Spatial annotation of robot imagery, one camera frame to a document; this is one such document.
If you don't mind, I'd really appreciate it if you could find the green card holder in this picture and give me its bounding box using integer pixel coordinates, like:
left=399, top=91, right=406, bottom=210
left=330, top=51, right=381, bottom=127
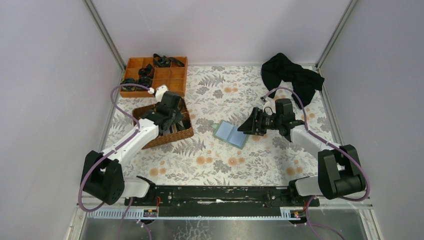
left=212, top=120, right=248, bottom=149

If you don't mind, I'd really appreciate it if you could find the black strap coil left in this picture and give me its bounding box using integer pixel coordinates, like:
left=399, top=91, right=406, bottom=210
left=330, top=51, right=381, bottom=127
left=120, top=78, right=138, bottom=92

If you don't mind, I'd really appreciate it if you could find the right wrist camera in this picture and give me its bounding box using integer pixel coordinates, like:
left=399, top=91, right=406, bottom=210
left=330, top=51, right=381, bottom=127
left=262, top=97, right=276, bottom=115

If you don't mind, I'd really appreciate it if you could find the black cloth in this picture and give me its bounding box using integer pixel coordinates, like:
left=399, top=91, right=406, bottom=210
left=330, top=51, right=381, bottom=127
left=261, top=52, right=325, bottom=108

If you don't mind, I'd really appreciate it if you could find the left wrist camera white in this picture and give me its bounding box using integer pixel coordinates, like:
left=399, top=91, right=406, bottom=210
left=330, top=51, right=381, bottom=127
left=154, top=84, right=169, bottom=102

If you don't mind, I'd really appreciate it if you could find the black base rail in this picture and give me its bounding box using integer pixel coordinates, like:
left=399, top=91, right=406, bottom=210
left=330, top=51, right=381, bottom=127
left=123, top=177, right=320, bottom=211

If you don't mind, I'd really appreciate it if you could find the black strap coil lower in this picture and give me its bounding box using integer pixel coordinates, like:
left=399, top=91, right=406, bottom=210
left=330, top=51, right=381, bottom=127
left=136, top=76, right=154, bottom=89

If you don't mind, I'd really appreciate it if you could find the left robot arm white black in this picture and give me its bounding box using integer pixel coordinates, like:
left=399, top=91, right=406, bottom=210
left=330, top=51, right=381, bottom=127
left=78, top=91, right=184, bottom=205

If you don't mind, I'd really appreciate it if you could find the black strap coil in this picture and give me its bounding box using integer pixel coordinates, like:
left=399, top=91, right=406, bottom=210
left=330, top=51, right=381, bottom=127
left=120, top=78, right=138, bottom=92
left=138, top=64, right=156, bottom=79
left=136, top=76, right=154, bottom=89

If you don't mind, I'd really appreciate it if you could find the woven brown basket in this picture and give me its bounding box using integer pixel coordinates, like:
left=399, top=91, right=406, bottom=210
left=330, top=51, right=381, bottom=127
left=131, top=98, right=194, bottom=150

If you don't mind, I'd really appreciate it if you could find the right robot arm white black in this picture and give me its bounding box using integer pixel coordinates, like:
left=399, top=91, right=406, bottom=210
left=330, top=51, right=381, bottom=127
left=237, top=98, right=369, bottom=200

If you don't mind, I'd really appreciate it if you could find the black strap top tray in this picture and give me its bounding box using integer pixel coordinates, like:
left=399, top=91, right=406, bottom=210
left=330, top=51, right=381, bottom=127
left=152, top=53, right=186, bottom=69

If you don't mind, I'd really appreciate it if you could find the orange divided tray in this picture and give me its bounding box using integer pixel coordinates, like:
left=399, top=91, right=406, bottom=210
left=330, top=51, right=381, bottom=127
left=119, top=56, right=189, bottom=99

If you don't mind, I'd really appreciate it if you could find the white slotted cable duct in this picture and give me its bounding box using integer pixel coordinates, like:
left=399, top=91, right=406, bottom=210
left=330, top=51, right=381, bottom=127
left=86, top=206, right=307, bottom=221

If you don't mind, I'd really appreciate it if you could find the black strap coil middle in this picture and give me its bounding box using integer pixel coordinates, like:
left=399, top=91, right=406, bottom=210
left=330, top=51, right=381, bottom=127
left=138, top=64, right=156, bottom=79

